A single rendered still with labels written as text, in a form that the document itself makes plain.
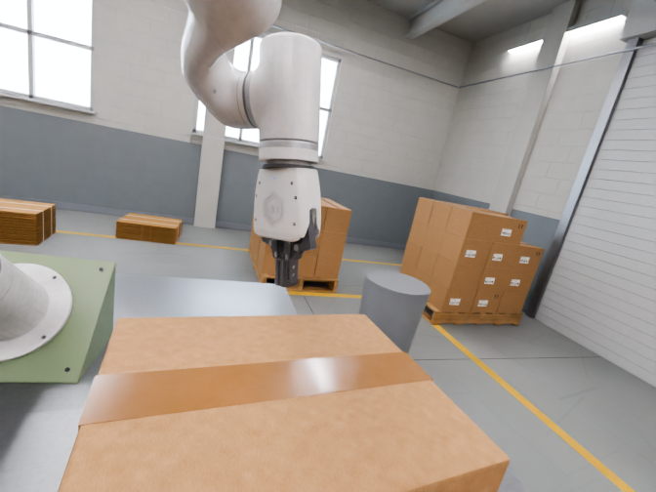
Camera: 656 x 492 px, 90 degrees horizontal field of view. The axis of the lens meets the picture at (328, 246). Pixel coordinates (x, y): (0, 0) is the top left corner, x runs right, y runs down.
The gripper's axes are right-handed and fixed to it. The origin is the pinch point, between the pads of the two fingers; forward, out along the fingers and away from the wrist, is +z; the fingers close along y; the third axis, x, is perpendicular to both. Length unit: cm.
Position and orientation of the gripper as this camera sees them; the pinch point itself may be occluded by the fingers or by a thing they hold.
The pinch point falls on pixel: (286, 271)
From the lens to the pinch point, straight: 49.8
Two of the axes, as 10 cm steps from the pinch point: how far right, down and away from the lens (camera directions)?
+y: 7.6, 1.3, -6.4
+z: -0.4, 9.9, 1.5
